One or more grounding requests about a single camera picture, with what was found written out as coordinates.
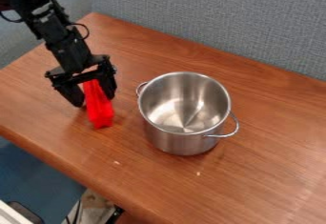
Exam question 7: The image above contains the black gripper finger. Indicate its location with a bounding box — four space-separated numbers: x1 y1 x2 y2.
98 63 118 99
54 84 84 108

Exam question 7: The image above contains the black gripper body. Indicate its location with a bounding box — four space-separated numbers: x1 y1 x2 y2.
44 27 115 86

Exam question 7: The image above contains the red rectangular block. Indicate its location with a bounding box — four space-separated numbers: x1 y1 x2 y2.
83 80 115 129

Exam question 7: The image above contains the stainless steel pot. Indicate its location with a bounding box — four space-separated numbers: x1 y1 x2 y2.
136 71 239 155

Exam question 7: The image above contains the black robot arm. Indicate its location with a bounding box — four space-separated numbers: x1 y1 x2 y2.
0 0 118 107

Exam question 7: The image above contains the white object at corner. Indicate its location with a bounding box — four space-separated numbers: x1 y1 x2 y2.
0 200 30 224

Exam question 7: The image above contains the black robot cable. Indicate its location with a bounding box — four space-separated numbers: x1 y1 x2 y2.
68 22 92 41

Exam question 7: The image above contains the black table leg frame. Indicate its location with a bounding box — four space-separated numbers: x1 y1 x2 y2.
63 201 123 224

